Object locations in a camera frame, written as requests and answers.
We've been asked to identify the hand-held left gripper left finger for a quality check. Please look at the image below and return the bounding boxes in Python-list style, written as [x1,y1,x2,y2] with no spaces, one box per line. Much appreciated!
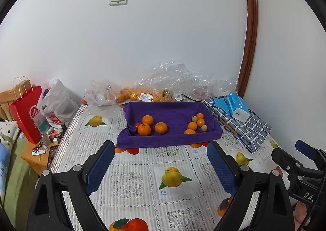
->
[26,140,116,231]

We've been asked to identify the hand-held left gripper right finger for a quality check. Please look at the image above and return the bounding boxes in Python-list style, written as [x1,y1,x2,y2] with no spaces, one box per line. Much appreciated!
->
[207,141,297,231]

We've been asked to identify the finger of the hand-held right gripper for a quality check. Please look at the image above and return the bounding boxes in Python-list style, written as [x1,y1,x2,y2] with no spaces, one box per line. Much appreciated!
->
[295,140,326,168]
[271,147,303,178]

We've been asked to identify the purple towel lined basket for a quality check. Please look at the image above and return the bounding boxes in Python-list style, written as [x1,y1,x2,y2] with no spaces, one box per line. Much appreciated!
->
[116,101,223,149]

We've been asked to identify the person's right hand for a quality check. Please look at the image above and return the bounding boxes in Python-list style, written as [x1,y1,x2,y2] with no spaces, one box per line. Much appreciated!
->
[293,202,312,231]

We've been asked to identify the fruit-print tablecloth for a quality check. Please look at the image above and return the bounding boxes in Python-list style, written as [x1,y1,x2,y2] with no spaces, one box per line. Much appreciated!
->
[48,102,301,231]

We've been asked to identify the grey checked cloth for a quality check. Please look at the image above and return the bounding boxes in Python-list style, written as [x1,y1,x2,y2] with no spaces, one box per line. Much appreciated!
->
[202,97,272,154]

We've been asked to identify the dark smartphone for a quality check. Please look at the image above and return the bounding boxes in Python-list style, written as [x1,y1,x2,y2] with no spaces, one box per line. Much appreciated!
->
[47,145,59,168]

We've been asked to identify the blue tissue pack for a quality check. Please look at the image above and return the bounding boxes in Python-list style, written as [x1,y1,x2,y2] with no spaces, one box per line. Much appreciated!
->
[225,92,250,122]

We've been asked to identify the light blue packet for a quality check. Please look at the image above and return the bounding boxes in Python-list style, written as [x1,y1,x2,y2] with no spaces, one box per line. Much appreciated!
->
[211,96,230,111]

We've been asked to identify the wooden nightstand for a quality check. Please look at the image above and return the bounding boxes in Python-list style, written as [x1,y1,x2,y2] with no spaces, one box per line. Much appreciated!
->
[22,133,64,175]

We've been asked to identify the small clear plastic bag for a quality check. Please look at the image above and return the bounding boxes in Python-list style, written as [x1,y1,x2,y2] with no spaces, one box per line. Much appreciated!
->
[84,80,123,107]

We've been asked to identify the white plastic bag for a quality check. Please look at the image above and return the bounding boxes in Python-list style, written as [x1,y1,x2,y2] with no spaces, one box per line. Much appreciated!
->
[37,79,80,132]

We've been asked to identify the pile of bagged oranges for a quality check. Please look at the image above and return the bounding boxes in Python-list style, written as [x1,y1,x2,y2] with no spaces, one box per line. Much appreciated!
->
[116,88,176,102]

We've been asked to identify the green blanket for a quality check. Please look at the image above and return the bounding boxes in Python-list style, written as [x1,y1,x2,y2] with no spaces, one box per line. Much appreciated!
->
[2,132,39,221]

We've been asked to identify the red paper bag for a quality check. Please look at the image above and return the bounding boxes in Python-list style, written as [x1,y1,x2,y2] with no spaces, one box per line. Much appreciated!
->
[10,77,44,145]

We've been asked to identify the blue cloth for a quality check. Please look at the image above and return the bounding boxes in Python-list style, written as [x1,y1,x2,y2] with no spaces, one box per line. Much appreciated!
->
[0,143,11,201]

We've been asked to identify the large clear plastic bag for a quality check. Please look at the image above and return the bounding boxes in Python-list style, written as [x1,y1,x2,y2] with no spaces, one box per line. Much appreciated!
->
[127,60,238,102]

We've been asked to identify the floral pillow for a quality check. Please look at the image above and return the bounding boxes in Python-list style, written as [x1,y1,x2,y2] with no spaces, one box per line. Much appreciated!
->
[0,119,21,145]

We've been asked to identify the wooden headboard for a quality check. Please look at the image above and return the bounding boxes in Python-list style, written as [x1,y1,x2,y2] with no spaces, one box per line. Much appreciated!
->
[0,81,33,122]

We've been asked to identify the black cable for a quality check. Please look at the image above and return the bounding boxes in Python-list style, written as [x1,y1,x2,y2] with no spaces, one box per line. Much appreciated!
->
[180,93,202,102]

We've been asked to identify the brown wooden door frame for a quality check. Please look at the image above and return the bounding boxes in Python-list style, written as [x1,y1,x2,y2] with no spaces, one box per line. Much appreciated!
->
[238,0,259,96]

